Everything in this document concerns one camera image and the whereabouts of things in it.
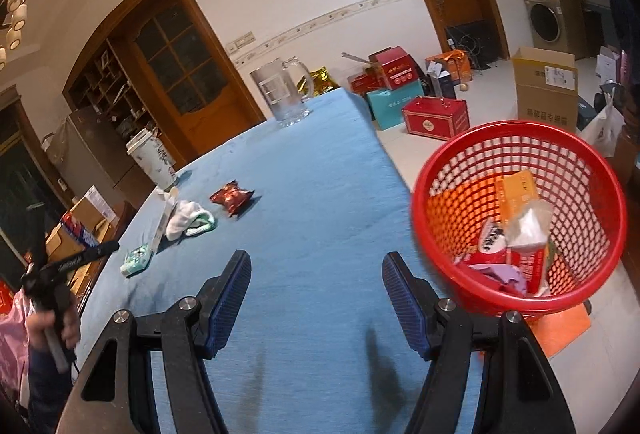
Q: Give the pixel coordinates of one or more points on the clear glass mug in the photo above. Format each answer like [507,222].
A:
[282,94]

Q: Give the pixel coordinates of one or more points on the tall red gift box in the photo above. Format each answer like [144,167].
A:
[397,72]

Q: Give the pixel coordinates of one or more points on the round wooden table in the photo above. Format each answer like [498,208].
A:
[107,234]

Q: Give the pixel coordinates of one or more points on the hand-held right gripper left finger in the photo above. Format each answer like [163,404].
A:
[227,304]

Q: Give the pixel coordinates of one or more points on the clear plastic wrapper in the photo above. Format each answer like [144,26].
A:
[530,226]

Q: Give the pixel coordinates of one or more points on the grey refrigerator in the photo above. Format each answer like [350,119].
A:
[85,154]

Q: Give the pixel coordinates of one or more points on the orange gift bag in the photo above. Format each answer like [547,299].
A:
[452,64]

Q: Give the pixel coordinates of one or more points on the thin white box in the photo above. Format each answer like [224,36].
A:
[165,220]

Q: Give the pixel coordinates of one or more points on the clear plastic bag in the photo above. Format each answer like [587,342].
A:
[52,142]

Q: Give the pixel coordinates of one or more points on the pink floral cloth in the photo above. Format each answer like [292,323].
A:
[10,339]

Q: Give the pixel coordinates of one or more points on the low red gift box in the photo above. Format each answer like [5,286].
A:
[432,122]

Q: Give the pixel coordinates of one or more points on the white printed tumbler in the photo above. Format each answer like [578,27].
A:
[155,162]

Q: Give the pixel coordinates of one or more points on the grey washing machine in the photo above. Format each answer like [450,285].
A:
[547,22]

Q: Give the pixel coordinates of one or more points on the red plastic mesh basket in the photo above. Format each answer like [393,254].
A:
[480,294]

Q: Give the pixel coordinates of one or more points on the dark window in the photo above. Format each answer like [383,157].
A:
[15,194]

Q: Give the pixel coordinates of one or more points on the large cardboard box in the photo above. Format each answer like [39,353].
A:
[545,99]

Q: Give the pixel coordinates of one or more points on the white plastic bag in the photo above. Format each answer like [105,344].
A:
[605,124]

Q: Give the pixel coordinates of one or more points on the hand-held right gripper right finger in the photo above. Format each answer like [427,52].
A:
[405,304]

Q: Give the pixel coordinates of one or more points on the gold foil bag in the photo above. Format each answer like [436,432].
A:
[322,79]

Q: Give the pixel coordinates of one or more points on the dark red snack packet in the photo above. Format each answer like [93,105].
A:
[231,198]

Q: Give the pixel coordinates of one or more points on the teal gift bag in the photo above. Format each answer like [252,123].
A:
[395,107]

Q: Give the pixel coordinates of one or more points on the white crumpled cloth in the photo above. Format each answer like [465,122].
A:
[181,216]

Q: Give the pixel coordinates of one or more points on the black and white box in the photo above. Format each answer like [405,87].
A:
[442,82]

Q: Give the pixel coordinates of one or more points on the small green packet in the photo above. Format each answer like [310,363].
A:
[135,260]

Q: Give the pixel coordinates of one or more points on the orange paper sheet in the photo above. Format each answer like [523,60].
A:
[560,329]

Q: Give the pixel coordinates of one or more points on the brown cardboard box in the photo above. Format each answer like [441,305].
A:
[62,241]

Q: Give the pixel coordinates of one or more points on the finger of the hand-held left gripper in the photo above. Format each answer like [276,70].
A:
[95,254]

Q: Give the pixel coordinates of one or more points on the wooden shelf cabinet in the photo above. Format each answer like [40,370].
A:
[105,84]

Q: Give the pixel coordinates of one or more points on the red and white box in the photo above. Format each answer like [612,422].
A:
[530,270]

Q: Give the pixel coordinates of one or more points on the person's left hand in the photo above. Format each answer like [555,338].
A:
[42,329]

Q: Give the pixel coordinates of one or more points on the blue and red box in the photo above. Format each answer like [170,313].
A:
[80,231]

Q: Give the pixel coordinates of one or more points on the white printed packet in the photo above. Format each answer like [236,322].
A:
[492,239]

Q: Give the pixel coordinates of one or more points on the chandelier with white shades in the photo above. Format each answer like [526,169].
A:
[15,24]

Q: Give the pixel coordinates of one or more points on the wall socket plate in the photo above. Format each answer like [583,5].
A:
[241,42]

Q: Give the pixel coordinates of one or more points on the wooden door with glass panes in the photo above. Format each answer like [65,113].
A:
[210,124]

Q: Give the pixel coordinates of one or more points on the orange packet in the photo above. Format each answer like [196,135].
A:
[517,194]

